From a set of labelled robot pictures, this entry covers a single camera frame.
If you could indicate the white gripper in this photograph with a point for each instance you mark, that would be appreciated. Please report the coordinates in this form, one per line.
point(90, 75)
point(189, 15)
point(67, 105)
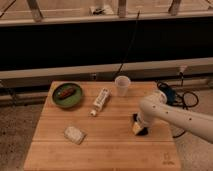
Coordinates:
point(143, 120)

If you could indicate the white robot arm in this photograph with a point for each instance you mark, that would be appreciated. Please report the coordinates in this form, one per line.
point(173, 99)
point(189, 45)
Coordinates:
point(155, 105)

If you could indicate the white sponge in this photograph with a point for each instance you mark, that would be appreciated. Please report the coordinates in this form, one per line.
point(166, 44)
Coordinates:
point(74, 134)

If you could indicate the white toothpaste tube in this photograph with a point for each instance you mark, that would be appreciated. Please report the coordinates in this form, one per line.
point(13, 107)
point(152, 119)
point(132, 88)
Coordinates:
point(100, 101)

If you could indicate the translucent plastic cup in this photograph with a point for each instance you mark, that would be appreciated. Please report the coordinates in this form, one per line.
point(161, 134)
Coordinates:
point(122, 84)

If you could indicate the blue object on floor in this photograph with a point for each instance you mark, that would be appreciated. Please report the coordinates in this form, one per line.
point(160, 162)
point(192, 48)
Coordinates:
point(170, 93)

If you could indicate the green plate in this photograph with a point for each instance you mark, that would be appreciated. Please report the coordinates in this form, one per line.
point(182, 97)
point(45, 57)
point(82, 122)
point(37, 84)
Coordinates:
point(70, 101)

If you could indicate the red sausage on plate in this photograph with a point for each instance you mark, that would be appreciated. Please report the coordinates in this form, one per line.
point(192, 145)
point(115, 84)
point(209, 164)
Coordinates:
point(66, 93)

